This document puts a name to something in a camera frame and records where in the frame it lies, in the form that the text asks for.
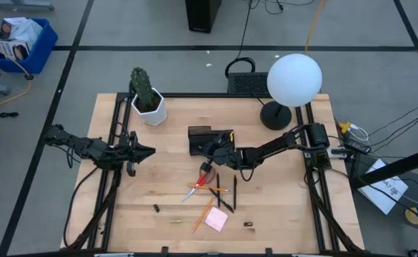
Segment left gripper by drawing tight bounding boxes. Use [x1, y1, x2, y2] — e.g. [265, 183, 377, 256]
[119, 130, 156, 166]

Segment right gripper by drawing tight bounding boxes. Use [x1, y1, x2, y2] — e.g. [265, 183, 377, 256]
[202, 131, 241, 171]

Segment red-handled scissors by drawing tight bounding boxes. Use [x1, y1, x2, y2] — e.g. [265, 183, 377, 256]
[181, 167, 217, 203]

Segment orange pencil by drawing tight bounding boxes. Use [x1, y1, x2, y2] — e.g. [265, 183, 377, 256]
[191, 195, 217, 234]
[186, 183, 230, 193]

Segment pink sticky note pad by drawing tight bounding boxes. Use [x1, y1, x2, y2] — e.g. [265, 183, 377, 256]
[204, 206, 229, 233]

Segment black mesh desk organizer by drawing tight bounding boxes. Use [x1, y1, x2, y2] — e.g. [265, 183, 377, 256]
[187, 125, 236, 157]

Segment white hexagonal plant pot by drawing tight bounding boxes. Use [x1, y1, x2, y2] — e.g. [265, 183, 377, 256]
[131, 87, 168, 126]

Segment green cactus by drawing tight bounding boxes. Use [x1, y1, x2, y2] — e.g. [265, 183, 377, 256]
[129, 66, 156, 110]

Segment black perforated floor box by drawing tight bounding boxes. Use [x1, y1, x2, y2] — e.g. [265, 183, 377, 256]
[227, 71, 271, 96]

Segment white globe table lamp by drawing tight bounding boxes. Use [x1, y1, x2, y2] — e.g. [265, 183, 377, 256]
[259, 53, 323, 131]

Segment black computer tower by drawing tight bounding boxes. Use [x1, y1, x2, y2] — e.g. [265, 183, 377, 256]
[184, 0, 222, 34]

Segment blue plastic bin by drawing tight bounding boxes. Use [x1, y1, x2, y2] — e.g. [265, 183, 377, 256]
[0, 17, 59, 75]

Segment printed cardboard box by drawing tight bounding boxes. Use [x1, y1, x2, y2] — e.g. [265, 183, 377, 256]
[0, 39, 31, 61]
[0, 16, 27, 41]

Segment white plastic bag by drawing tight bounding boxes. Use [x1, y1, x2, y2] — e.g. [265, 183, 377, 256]
[10, 18, 44, 49]

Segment white printed paper sheet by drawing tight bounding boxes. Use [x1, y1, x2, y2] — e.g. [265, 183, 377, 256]
[357, 158, 409, 216]

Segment black metal beam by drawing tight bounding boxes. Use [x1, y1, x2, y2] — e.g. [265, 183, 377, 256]
[351, 144, 418, 190]

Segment dark grey side table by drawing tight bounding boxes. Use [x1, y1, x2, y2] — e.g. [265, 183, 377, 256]
[351, 167, 418, 257]

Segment black floor cable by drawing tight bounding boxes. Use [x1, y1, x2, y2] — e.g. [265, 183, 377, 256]
[224, 0, 257, 80]

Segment white cable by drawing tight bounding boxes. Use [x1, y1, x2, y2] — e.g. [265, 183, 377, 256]
[349, 123, 370, 142]

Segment yellow floor cable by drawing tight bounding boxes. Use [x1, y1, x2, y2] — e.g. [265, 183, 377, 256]
[304, 0, 326, 54]
[0, 30, 34, 114]

